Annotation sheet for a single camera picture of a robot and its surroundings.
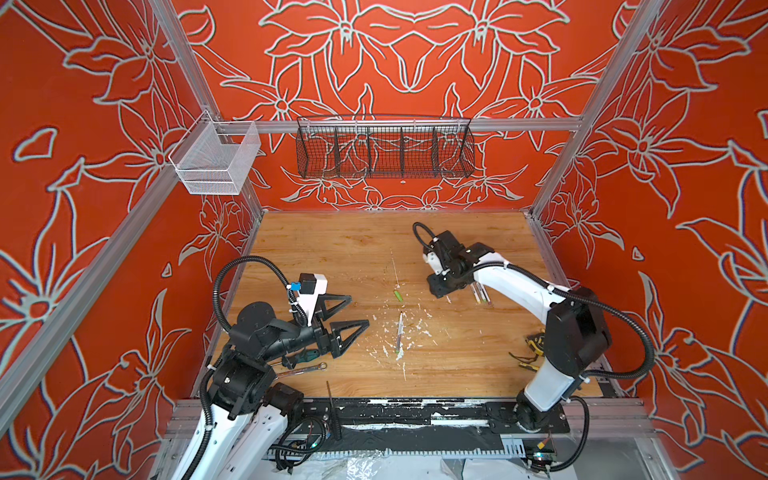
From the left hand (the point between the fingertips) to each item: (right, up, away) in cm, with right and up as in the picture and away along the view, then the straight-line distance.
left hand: (357, 312), depth 58 cm
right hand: (+21, +1, +29) cm, 36 cm away
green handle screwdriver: (-15, -17, +20) cm, 30 cm away
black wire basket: (+6, +46, +39) cm, 60 cm away
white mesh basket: (-49, +41, +36) cm, 73 cm away
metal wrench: (-12, -21, +23) cm, 33 cm away
